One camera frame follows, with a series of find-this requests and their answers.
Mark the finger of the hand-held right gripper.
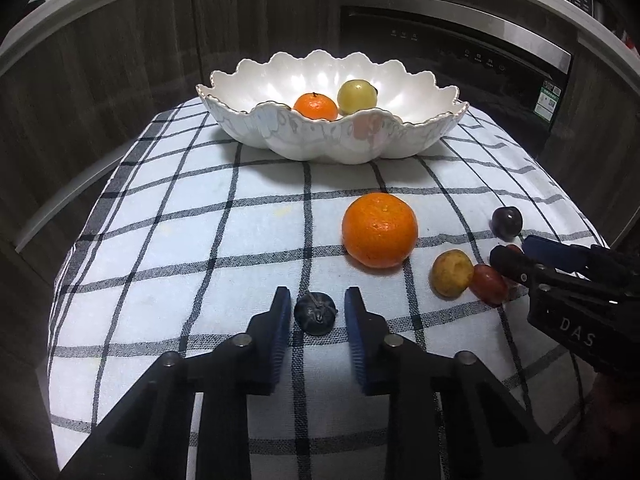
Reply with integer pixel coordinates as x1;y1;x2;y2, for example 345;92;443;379
523;235;631;286
490;245;556;291

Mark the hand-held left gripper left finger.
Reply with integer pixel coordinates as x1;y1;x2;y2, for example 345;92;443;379
60;286;293;480

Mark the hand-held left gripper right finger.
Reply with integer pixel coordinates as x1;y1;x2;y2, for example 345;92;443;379
344;286;576;480

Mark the dark purple plum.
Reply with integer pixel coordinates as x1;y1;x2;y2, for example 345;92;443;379
491;206;524;241

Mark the brown longan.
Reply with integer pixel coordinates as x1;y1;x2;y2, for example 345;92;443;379
431;249;475;297

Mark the orange mandarin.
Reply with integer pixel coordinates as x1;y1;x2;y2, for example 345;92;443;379
292;92;339;122
342;191;419;269

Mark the white scalloped bowl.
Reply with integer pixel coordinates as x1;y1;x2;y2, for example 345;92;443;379
196;50;470;166

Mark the yellow-green citrus fruit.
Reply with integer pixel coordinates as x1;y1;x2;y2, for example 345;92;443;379
337;79;378;115

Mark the white black checked cloth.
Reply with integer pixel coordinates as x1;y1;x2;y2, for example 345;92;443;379
47;95;611;480

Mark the black built-in dishwasher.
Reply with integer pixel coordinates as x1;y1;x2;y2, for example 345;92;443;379
340;5;573;161

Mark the dark wooden kitchen cabinet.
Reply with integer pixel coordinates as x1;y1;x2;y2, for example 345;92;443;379
0;0;640;461

